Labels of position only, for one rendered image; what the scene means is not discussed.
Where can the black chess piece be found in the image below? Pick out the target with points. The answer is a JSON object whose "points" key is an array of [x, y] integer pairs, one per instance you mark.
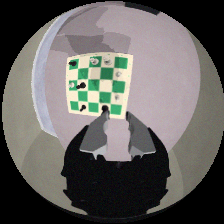
{"points": [[104, 108], [83, 107], [82, 86], [72, 63]]}

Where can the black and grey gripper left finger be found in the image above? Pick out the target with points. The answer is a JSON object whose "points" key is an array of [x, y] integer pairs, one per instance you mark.
{"points": [[89, 142]]}

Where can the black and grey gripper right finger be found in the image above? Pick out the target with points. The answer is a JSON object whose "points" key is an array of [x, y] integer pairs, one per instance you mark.
{"points": [[144, 142]]}

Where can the green and cream chessboard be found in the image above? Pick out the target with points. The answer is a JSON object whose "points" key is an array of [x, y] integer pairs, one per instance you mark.
{"points": [[102, 84]]}

